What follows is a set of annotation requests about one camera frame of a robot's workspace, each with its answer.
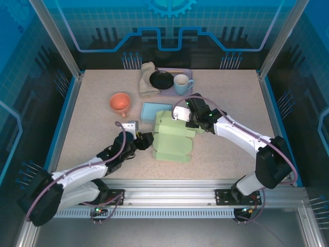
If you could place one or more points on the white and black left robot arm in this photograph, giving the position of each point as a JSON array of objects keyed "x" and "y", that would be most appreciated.
[{"x": 77, "y": 172}]

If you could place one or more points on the long aluminium frame rail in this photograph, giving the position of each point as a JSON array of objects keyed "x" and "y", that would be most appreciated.
[{"x": 169, "y": 193}]

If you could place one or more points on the light green paper box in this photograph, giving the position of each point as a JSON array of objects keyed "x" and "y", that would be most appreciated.
[{"x": 169, "y": 144}]

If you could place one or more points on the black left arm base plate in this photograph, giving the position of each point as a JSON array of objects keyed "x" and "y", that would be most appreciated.
[{"x": 114, "y": 193}]

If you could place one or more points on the light blue paper box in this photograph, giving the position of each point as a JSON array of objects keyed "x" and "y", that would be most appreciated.
[{"x": 150, "y": 113}]

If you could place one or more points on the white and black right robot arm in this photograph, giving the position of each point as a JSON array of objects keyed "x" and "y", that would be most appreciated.
[{"x": 239, "y": 131}]

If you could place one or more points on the light blue mug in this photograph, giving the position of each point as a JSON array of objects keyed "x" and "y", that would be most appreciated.
[{"x": 180, "y": 88}]

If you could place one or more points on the lavender tray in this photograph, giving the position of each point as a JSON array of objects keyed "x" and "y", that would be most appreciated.
[{"x": 166, "y": 92}]

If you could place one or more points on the aluminium frame post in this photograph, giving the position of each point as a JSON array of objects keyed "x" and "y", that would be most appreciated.
[
  {"x": 58, "y": 38},
  {"x": 280, "y": 38}
]

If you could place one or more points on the small LED circuit board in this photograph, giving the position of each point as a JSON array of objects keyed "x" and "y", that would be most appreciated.
[
  {"x": 99, "y": 210},
  {"x": 248, "y": 210}
]

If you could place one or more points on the aluminium side rail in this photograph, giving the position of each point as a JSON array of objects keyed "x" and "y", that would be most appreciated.
[
  {"x": 269, "y": 103},
  {"x": 64, "y": 128}
]

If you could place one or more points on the beige cloth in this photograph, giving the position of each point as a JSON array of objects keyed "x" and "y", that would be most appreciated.
[{"x": 146, "y": 85}]

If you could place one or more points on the orange cup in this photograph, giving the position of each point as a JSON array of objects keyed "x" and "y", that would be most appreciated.
[{"x": 119, "y": 101}]

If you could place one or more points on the black round pan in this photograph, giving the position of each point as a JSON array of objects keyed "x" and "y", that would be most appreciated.
[{"x": 161, "y": 80}]

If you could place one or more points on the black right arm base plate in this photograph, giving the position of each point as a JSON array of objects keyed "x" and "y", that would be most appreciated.
[{"x": 223, "y": 198}]

